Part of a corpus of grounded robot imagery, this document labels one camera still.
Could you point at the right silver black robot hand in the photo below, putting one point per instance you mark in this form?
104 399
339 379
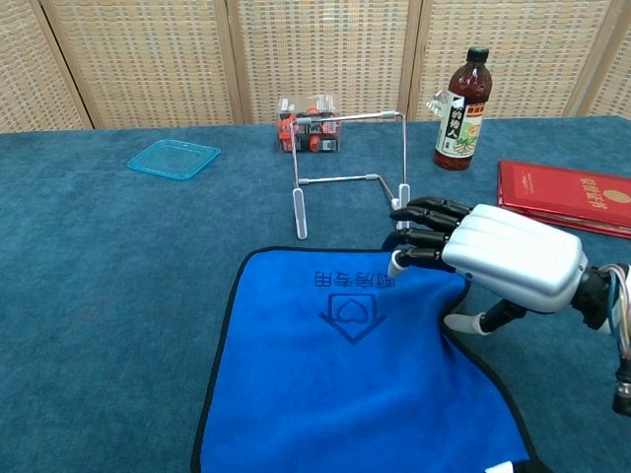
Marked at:
512 256

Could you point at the blue cloth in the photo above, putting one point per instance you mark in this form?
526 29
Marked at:
345 394

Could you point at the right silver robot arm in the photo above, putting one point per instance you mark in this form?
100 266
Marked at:
596 295

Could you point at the red certificate book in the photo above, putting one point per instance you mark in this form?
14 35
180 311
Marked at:
557 192

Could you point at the dark sauce bottle black cap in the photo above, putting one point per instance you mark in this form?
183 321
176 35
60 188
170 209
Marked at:
461 84

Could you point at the clear box with red items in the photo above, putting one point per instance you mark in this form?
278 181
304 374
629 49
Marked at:
310 143

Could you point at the teal square plastic lid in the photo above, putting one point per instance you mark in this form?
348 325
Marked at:
172 160

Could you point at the woven bamboo folding screen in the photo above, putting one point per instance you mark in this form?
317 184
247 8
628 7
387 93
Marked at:
148 59

